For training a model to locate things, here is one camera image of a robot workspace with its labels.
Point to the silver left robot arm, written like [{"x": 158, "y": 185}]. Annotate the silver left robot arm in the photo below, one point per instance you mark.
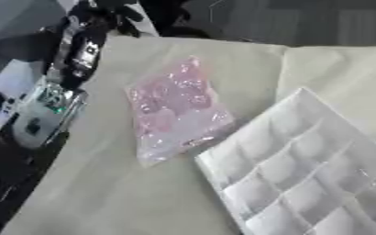
[{"x": 42, "y": 116}]

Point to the pink plastic bag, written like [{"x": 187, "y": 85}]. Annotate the pink plastic bag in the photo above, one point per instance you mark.
[{"x": 176, "y": 110}]

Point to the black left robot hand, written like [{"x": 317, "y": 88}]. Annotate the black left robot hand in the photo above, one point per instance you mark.
[{"x": 82, "y": 58}]

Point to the white compartment tray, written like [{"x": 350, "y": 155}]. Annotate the white compartment tray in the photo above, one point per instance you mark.
[{"x": 303, "y": 165}]

